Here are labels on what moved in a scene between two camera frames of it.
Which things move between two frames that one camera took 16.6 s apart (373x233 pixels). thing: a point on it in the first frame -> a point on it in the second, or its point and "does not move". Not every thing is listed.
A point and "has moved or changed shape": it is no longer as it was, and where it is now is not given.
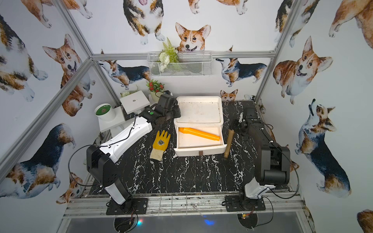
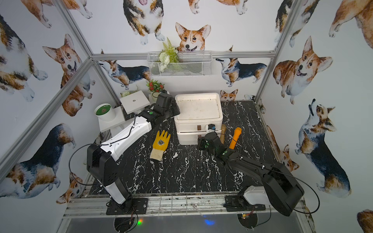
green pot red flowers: x=156 y=89 does not move
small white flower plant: x=125 y=93 does not move
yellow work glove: x=160 y=145 does not move
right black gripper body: x=237 y=125 -> x=203 y=145
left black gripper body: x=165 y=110 does not move
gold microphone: x=230 y=136 -> x=223 y=128
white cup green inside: x=105 y=111 does not move
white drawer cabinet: x=199 y=129 has moved or changed shape
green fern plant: x=169 y=56 does not move
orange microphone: x=184 y=130 -> x=237 y=132
